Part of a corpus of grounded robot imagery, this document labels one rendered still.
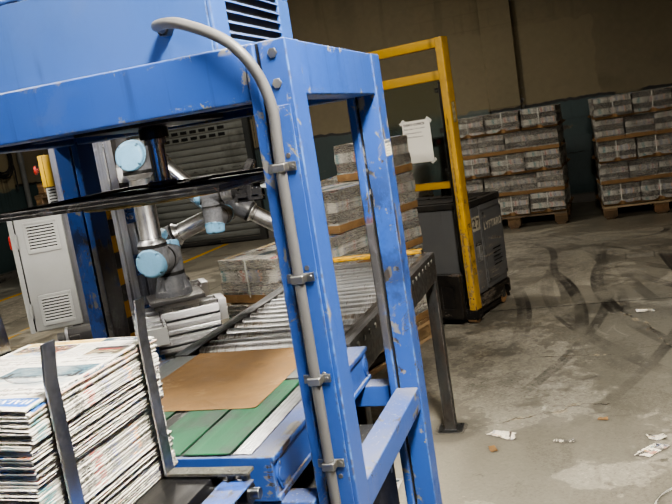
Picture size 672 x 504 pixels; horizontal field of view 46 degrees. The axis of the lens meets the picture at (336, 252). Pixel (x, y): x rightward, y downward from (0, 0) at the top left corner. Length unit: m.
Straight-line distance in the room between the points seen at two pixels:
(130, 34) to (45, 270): 1.87
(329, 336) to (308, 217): 0.22
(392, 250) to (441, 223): 3.37
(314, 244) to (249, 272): 2.51
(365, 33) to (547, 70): 2.43
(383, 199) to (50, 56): 0.83
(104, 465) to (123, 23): 0.84
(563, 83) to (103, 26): 9.13
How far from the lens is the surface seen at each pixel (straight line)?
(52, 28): 1.76
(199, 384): 2.06
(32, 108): 1.65
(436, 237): 5.39
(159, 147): 1.87
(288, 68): 1.39
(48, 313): 3.41
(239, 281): 3.96
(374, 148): 1.97
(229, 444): 1.63
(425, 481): 2.18
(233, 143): 11.50
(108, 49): 1.68
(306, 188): 1.39
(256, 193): 3.00
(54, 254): 3.38
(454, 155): 5.07
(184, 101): 1.47
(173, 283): 3.27
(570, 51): 10.53
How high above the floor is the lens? 1.38
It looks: 9 degrees down
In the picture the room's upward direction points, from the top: 9 degrees counter-clockwise
